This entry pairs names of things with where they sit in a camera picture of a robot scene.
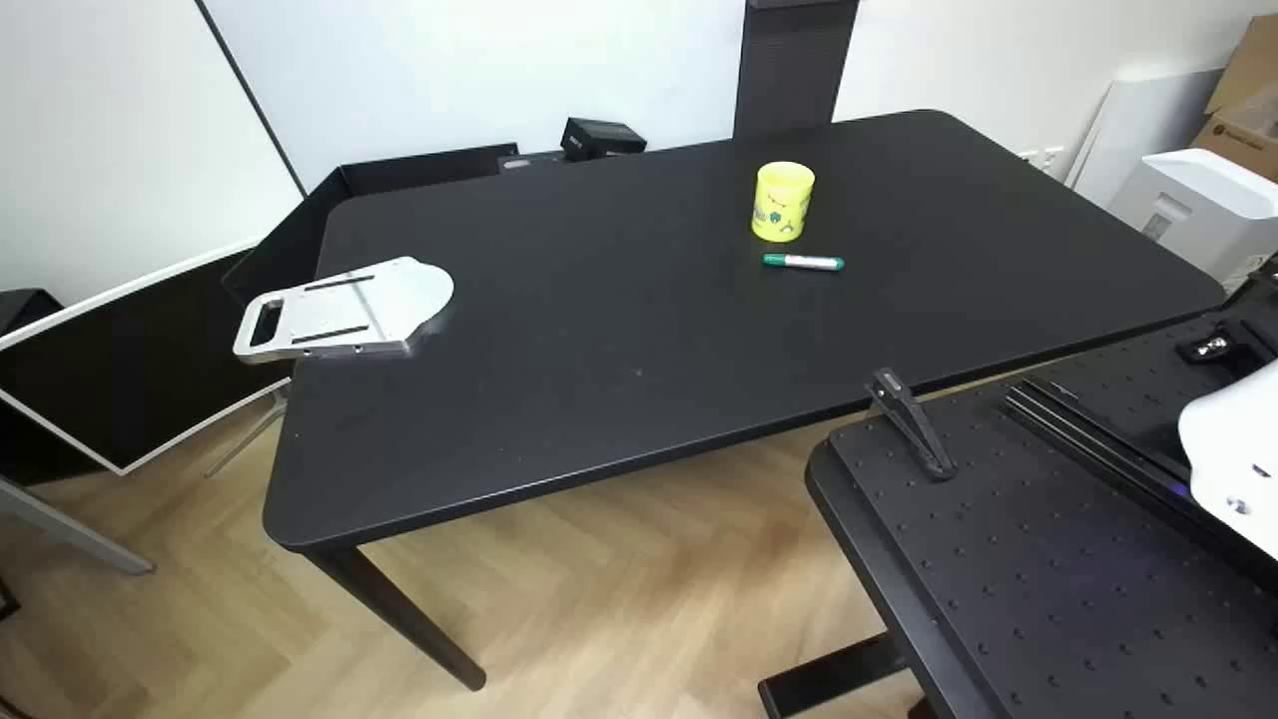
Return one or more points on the small black power adapter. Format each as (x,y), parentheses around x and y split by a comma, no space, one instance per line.
(600,138)

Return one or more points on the yellow-green ceramic mug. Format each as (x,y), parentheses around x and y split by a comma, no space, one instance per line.
(781,200)

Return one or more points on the black perforated breadboard table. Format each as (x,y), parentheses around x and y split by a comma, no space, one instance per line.
(1050,585)

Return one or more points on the grey metal stand leg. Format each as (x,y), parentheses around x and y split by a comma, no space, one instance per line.
(64,527)

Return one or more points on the white box-shaped device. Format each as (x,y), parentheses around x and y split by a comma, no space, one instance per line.
(1202,206)

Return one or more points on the green marker pen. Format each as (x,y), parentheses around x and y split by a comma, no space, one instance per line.
(804,263)

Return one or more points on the brown cardboard box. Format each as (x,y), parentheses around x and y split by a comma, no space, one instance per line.
(1247,94)

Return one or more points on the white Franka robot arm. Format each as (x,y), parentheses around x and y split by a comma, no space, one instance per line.
(1233,455)

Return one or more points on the white leaning board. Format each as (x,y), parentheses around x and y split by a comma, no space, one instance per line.
(1139,127)

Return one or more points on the small metal bracket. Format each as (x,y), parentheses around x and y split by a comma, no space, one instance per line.
(1215,348)

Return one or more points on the black table leg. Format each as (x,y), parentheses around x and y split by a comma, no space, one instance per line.
(402,618)

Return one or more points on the black monitor with white edge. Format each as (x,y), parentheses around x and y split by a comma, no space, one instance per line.
(120,365)

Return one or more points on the flat black case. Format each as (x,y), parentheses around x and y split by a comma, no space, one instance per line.
(419,167)

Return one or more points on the silver monitor stand base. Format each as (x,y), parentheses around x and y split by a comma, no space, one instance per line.
(347,308)

